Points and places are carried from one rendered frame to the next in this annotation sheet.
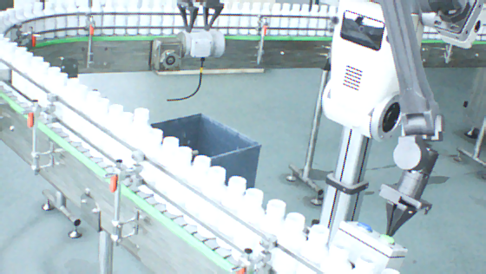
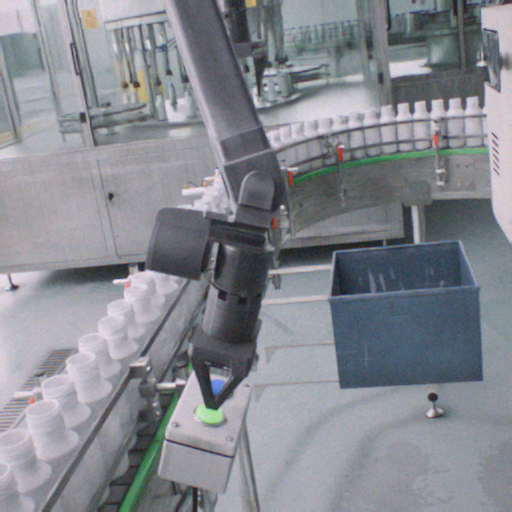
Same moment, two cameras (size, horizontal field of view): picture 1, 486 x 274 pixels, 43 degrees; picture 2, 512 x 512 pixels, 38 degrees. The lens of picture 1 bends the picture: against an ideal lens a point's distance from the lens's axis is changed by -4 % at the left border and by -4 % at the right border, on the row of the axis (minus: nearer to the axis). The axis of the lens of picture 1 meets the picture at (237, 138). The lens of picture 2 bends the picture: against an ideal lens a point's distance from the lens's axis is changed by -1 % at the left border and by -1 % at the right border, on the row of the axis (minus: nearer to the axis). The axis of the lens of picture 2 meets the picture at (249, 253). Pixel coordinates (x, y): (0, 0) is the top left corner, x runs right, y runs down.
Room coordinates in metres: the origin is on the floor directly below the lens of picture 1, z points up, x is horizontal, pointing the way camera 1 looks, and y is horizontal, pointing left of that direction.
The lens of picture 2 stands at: (0.80, -1.02, 1.53)
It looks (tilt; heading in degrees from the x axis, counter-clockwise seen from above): 17 degrees down; 57
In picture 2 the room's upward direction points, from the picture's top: 9 degrees counter-clockwise
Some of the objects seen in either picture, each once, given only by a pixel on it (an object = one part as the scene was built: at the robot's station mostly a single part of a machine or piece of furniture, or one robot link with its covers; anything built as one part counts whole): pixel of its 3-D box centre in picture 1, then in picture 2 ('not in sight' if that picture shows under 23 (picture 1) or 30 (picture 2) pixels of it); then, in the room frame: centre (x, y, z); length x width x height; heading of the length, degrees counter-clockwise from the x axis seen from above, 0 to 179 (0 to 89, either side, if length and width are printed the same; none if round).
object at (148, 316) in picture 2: (233, 212); (145, 337); (1.23, -0.01, 1.08); 0.06 x 0.06 x 0.17
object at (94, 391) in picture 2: (312, 264); (94, 416); (1.07, -0.18, 1.08); 0.06 x 0.06 x 0.17
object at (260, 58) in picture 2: (205, 13); (249, 71); (1.59, 0.13, 1.44); 0.07 x 0.07 x 0.09; 47
